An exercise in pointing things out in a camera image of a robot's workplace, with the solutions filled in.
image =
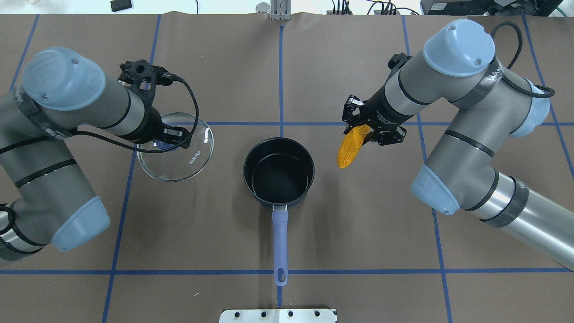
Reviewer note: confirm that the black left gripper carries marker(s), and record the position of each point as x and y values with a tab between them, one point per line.
151	125

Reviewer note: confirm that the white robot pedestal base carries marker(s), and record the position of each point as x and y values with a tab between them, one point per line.
311	315

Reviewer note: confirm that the brown paper table mat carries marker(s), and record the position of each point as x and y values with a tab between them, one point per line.
359	242

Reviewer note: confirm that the small black square device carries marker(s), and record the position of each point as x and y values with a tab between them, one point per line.
120	5

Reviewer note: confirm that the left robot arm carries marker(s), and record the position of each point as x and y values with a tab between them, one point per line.
61	90

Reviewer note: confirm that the blue saucepan with handle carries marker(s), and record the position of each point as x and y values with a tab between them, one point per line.
278	172

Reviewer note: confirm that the yellow plastic corn cob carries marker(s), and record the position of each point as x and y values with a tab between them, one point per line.
351	145

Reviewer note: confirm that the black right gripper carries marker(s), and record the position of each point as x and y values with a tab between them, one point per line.
380	111

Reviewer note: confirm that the glass lid with blue knob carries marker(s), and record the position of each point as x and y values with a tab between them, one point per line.
182	163

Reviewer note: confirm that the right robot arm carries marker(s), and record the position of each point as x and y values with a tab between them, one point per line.
459	64

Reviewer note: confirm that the aluminium frame post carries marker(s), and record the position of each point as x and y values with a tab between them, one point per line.
280	10

